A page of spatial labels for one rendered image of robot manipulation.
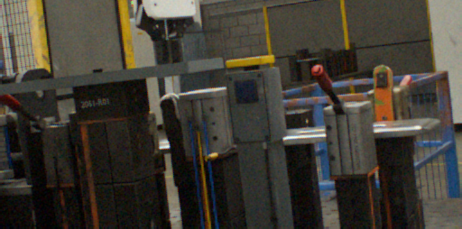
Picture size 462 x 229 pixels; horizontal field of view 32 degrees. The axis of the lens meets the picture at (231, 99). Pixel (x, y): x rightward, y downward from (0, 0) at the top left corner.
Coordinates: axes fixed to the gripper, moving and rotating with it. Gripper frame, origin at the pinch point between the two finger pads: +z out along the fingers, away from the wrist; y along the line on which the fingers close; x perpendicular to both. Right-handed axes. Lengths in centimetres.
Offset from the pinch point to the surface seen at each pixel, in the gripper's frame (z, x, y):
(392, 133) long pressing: 19.1, -20.9, 31.9
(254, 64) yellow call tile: 3.6, -16.9, 1.6
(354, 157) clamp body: 21.2, -20.6, 19.7
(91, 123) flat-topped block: 10.3, 10.7, -9.5
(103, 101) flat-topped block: 6.9, 8.0, -8.6
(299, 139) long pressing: 18.8, -4.4, 25.9
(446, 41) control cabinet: 14, 345, 745
